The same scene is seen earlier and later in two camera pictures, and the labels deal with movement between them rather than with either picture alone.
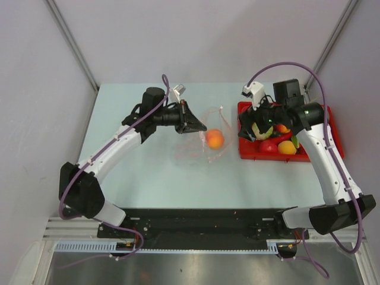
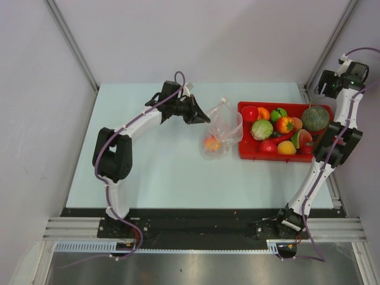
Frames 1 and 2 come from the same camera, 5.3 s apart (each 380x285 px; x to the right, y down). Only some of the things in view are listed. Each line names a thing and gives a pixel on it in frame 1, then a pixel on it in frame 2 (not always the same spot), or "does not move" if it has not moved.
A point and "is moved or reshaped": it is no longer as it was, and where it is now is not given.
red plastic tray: [249, 149] does not move
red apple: [268, 146] does not move
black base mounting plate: [201, 225] does not move
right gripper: [250, 117] to [328, 76]
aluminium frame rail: [58, 228] does not move
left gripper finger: [189, 122] to [195, 113]
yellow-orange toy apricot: [287, 147] does not move
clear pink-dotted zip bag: [210, 145] is moved or reshaped
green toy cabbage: [260, 136] does not move
